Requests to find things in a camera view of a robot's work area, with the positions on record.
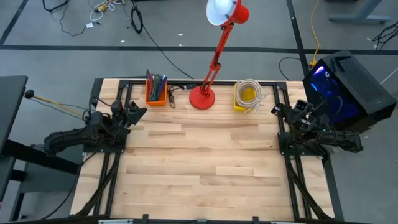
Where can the black desk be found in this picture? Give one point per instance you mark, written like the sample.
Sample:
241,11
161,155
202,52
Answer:
9,102

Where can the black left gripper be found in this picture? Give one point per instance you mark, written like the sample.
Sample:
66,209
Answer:
119,115

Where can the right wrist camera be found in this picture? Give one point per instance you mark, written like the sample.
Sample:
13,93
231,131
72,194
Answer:
303,105

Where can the black computer tower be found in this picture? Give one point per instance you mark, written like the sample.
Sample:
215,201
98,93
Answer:
357,81

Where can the orange plastic bin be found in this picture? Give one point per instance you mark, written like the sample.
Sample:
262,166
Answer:
155,103

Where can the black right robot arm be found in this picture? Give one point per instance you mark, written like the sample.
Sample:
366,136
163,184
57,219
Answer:
339,140

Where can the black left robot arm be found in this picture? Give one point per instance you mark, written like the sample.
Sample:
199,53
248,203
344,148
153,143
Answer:
68,137

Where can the grey desk leg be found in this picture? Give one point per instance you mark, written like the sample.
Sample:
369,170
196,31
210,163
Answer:
357,18

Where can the black aluminium table frame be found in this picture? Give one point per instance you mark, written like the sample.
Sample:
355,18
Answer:
264,83

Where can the yellow plastic bin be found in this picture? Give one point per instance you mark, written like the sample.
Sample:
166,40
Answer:
248,93

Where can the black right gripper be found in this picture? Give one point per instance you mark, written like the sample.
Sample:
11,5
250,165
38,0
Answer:
298,119

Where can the black knob on stick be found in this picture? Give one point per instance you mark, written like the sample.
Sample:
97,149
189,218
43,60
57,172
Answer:
29,94

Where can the red desk lamp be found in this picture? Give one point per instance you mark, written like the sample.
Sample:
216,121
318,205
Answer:
202,99

